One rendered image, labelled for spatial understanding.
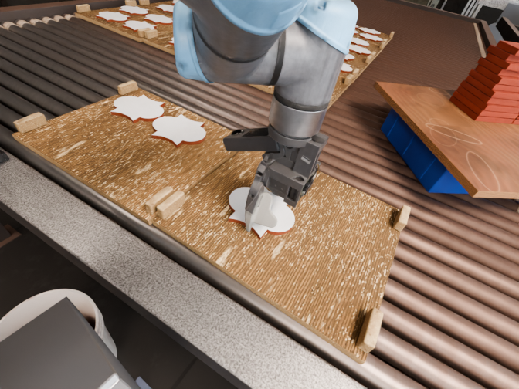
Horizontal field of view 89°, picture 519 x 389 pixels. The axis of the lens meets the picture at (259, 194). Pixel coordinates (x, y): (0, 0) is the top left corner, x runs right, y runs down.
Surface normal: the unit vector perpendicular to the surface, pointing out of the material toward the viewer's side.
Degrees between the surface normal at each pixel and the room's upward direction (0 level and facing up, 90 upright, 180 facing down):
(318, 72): 91
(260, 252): 0
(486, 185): 0
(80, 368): 44
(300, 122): 90
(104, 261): 0
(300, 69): 94
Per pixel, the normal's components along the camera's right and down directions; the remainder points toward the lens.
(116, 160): 0.14, -0.69
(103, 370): -0.44, -0.86
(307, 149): -0.52, 0.55
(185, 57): 0.11, 0.76
